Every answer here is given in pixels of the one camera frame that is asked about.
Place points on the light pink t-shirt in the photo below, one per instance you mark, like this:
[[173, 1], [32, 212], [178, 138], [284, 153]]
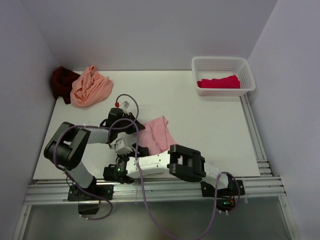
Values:
[[156, 136]]

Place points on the peach orange t-shirt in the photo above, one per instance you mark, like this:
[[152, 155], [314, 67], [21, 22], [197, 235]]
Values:
[[90, 88]]

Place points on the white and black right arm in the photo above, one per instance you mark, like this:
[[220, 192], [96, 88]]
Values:
[[184, 163]]

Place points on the white plastic basket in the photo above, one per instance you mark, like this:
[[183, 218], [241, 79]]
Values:
[[217, 67]]

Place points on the aluminium frame rails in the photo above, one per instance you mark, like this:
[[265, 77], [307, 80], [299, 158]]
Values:
[[54, 192]]

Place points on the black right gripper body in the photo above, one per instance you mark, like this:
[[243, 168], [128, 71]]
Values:
[[128, 155]]

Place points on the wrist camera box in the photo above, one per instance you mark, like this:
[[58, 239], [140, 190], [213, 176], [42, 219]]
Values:
[[124, 105], [121, 147]]

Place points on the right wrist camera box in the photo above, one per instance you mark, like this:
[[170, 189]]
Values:
[[121, 147]]

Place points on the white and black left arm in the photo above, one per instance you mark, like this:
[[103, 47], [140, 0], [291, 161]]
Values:
[[67, 146]]

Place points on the dark maroon t-shirt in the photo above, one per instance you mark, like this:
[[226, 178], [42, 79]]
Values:
[[61, 82]]

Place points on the red rolled t-shirt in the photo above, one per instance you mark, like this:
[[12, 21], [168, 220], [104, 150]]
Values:
[[230, 82]]

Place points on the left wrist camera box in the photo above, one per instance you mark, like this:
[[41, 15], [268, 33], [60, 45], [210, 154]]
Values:
[[124, 105]]

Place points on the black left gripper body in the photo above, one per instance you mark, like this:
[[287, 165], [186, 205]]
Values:
[[128, 129]]

